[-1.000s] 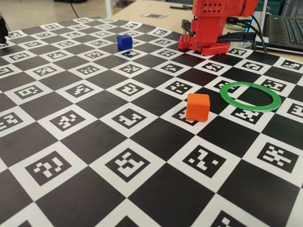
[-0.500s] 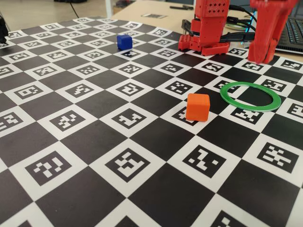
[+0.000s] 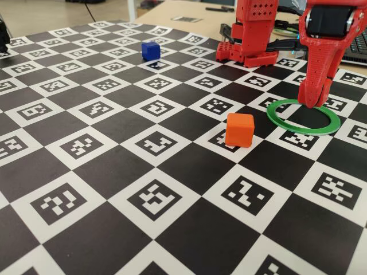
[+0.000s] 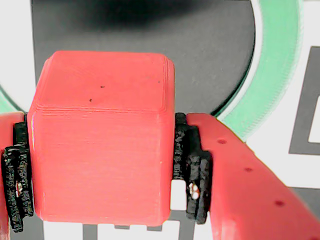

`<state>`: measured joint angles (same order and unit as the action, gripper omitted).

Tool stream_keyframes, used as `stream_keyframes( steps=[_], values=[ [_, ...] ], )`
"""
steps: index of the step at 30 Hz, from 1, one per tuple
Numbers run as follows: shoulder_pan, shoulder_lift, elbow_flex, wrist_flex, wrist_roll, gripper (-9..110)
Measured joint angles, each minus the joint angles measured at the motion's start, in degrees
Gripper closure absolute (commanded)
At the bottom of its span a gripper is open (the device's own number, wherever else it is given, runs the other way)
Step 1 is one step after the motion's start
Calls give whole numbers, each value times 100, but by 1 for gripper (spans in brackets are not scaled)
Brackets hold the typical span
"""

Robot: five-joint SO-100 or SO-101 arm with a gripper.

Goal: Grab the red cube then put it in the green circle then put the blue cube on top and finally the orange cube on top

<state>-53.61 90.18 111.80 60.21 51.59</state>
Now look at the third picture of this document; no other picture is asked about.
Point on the black white marker strip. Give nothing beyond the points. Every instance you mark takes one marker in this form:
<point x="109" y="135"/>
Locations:
<point x="186" y="19"/>

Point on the white table leg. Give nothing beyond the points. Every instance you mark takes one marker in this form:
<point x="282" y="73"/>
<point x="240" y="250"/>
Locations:
<point x="132" y="10"/>

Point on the black white marker checkerboard mat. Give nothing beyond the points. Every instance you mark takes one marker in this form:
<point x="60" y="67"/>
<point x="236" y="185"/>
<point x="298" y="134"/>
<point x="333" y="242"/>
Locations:
<point x="183" y="177"/>

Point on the red fixed gripper finger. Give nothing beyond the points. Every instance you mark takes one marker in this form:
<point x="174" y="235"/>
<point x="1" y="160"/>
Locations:
<point x="318" y="68"/>

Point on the red perforated robot base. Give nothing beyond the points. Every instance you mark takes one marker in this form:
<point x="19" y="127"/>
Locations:
<point x="258" y="60"/>

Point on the green white disc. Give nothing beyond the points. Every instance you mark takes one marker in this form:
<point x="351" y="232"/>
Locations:
<point x="284" y="32"/>

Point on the blue cube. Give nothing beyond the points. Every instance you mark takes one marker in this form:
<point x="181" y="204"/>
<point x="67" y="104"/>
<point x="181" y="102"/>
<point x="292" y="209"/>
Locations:
<point x="150" y="51"/>

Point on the orange cube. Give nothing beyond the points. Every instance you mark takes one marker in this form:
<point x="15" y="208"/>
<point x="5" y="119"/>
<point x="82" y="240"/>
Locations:
<point x="239" y="130"/>

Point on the red robot arm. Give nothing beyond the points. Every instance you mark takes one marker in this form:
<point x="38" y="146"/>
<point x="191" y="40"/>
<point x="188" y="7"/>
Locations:
<point x="255" y="28"/>

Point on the grey laptop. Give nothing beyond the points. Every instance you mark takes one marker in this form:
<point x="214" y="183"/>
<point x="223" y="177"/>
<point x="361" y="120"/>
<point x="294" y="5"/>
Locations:
<point x="358" y="48"/>

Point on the black stand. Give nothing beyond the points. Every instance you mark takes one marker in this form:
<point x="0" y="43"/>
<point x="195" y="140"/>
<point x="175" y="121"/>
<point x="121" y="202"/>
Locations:
<point x="3" y="34"/>

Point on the black pen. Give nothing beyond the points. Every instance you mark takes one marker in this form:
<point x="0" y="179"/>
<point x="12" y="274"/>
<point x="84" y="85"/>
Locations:
<point x="220" y="9"/>

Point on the black power plug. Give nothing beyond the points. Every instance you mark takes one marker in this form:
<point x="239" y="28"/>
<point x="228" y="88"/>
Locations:
<point x="286" y="45"/>

